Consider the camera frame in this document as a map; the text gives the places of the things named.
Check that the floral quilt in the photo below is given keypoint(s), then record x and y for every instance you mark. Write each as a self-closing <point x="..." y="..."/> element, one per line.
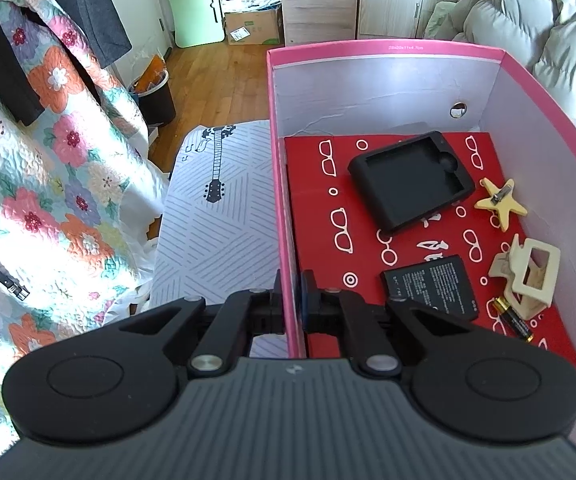
<point x="68" y="185"/>

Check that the pink cardboard box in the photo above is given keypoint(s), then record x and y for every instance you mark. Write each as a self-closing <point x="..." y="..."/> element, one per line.
<point x="368" y="90"/>

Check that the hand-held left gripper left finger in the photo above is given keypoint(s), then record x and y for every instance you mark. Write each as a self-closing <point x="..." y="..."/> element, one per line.
<point x="277" y="310"/>

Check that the grey puffer jacket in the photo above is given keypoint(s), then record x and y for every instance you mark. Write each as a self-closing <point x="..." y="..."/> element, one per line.
<point x="533" y="20"/>

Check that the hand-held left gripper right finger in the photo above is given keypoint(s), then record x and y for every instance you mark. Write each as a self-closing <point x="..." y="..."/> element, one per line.
<point x="309" y="310"/>

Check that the light wooden wardrobe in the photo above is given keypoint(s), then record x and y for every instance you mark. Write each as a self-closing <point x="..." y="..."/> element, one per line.
<point x="393" y="0"/>

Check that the dark grey hanging garment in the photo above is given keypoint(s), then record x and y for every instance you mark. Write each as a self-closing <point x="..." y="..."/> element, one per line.
<point x="93" y="10"/>

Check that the yellow star hair clip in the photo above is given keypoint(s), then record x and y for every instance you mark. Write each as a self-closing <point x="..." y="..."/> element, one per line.
<point x="500" y="205"/>

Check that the black silicone case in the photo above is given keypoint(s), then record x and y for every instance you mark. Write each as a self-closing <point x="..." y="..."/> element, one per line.
<point x="408" y="185"/>

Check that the black trash bin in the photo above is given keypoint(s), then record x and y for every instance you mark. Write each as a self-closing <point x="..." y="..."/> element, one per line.
<point x="160" y="107"/>

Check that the light green board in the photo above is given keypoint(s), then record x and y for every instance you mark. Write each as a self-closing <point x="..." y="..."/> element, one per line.
<point x="190" y="10"/>

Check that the grey patterned table cover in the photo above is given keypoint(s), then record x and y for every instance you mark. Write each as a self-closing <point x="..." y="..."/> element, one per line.
<point x="218" y="250"/>

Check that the cream claw hair clip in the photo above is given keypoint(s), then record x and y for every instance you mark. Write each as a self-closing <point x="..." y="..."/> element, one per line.
<point x="505" y="265"/>

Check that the orange plastic bag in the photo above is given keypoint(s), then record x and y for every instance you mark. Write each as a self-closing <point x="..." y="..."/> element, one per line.
<point x="150" y="72"/>

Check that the cardboard box with label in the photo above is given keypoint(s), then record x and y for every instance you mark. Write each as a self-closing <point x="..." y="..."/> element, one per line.
<point x="258" y="27"/>

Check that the red glasses-print liner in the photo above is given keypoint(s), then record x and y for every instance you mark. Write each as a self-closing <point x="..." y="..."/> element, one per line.
<point x="318" y="240"/>

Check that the black and gold AA battery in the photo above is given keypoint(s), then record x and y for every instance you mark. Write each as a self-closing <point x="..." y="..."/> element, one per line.
<point x="513" y="321"/>

